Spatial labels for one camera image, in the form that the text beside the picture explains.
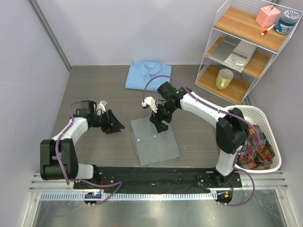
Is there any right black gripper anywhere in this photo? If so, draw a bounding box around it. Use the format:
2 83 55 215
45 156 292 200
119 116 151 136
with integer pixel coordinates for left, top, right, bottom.
150 102 178 133

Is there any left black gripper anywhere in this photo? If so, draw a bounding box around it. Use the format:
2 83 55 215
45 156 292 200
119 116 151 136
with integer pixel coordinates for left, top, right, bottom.
90 109 124 134

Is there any grey long sleeve shirt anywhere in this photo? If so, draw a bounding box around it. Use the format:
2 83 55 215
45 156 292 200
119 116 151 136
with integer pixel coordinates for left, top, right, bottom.
130 117 181 167

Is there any light blue shirt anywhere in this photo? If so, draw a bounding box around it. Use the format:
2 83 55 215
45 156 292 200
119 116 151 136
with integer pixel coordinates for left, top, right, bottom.
125 61 172 90

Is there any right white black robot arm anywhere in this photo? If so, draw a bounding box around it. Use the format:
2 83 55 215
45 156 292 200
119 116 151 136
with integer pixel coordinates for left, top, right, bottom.
142 82 249 187

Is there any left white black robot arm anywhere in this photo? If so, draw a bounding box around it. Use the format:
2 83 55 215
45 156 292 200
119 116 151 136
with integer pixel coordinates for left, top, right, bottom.
40 100 125 189

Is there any grey booklet stack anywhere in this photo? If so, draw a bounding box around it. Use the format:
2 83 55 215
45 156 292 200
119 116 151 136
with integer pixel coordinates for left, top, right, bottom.
208 35 257 72

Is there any yellow translucent cup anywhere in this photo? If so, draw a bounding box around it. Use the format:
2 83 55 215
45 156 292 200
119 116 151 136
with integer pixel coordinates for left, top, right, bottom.
215 69 234 90

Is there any white plastic laundry basket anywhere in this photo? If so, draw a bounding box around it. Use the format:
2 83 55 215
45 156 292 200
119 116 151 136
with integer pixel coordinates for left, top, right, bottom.
235 105 282 174

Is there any red plaid shirt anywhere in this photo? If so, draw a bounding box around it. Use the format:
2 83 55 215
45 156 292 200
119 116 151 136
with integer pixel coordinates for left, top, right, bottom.
237 125 275 170

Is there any red white marker pen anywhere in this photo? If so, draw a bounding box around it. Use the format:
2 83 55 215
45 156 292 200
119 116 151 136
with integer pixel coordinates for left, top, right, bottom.
260 24 275 36

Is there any pink cube power socket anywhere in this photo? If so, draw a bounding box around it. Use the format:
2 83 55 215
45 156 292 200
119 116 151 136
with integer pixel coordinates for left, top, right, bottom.
255 5 281 27

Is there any blue white lidded jar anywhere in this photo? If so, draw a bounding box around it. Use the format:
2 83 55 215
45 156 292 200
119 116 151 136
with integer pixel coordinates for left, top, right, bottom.
274 10 300 35

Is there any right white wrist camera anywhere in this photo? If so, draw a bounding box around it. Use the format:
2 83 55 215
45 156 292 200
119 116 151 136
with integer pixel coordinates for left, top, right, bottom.
142 96 158 113

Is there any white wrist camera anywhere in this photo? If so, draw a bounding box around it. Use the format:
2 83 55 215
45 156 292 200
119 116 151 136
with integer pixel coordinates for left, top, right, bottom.
142 96 158 113
96 100 107 116

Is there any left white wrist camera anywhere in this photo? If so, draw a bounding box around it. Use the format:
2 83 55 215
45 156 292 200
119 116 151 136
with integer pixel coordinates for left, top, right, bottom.
96 100 107 116

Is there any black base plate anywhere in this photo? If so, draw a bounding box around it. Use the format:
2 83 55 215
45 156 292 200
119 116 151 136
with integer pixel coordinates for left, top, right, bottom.
87 166 242 190

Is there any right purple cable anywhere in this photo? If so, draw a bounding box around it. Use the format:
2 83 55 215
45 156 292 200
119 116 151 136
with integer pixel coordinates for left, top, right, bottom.
142 75 262 208

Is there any white slotted cable duct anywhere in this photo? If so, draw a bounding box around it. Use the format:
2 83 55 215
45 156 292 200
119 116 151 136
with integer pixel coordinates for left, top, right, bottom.
40 191 217 201

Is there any white wire wooden shelf rack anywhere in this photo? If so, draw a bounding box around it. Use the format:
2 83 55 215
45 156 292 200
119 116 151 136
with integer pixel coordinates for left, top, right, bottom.
195 0 303 105

